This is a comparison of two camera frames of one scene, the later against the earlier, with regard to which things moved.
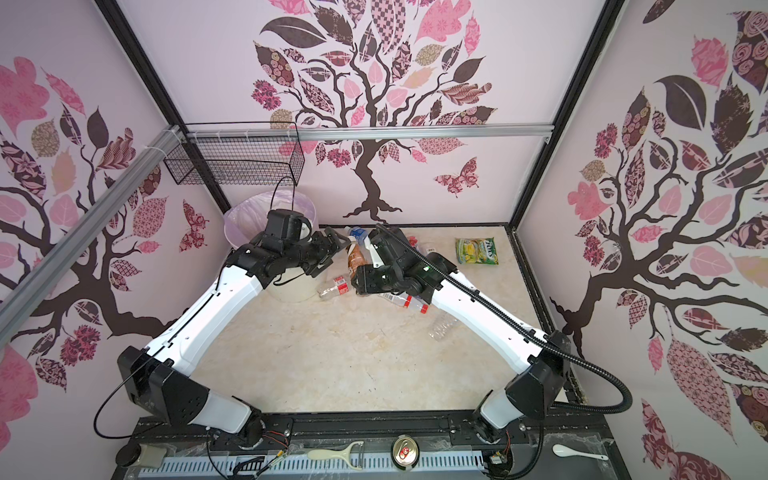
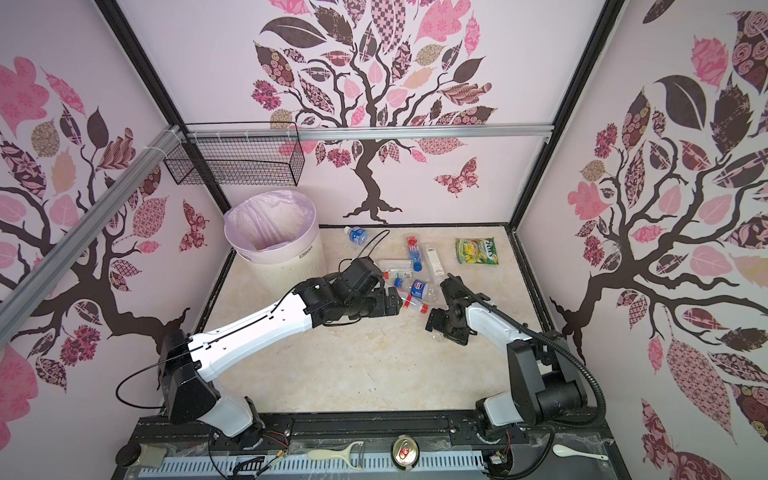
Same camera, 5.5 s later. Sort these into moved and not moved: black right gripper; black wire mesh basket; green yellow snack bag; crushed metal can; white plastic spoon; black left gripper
Moved: black left gripper; black right gripper
Not moved: black wire mesh basket; crushed metal can; white plastic spoon; green yellow snack bag
